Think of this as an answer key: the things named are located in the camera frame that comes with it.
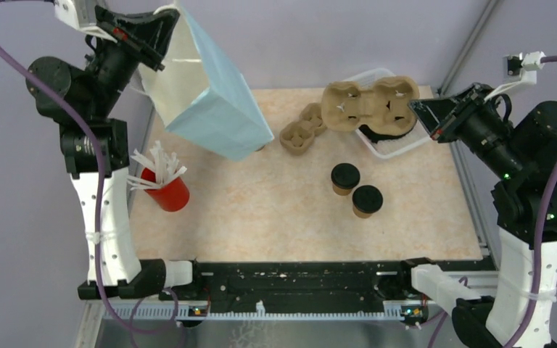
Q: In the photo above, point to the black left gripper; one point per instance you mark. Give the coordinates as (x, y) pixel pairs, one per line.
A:
(145, 36)

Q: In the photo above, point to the remaining stacked cardboard carriers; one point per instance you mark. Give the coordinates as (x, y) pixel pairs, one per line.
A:
(298, 136)

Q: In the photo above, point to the black cloth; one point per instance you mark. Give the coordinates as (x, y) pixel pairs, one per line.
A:
(384, 134)

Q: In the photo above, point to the white plastic basket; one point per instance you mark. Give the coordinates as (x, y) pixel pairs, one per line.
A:
(386, 147)

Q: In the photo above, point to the black mounting base rail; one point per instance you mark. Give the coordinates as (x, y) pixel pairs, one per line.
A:
(297, 287)

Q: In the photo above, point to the light blue paper bag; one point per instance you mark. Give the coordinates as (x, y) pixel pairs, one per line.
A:
(202, 96)

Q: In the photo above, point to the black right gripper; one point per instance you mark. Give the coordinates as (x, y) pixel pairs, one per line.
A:
(441, 116)

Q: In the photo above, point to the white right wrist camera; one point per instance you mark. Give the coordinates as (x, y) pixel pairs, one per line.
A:
(519, 72)

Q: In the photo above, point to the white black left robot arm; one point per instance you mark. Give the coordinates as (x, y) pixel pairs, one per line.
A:
(95, 147)

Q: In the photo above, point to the black coffee cup lid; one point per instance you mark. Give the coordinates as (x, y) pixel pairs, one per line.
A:
(346, 176)

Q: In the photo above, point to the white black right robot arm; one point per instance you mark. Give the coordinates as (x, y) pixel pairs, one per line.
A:
(523, 157)

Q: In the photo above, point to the red straw cup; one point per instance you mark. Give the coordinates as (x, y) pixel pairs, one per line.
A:
(171, 197)

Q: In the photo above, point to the brown cardboard cup carrier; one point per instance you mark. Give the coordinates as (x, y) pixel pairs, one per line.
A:
(383, 107)

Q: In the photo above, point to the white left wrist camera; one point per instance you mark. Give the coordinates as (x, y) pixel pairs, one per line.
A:
(80, 15)

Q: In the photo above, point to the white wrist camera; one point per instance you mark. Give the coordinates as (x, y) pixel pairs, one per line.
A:
(80, 15)
(519, 72)

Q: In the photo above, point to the brown paper coffee cup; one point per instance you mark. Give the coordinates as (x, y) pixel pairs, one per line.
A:
(343, 180)

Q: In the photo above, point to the white cable duct strip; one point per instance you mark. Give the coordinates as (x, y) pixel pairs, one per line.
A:
(184, 312)

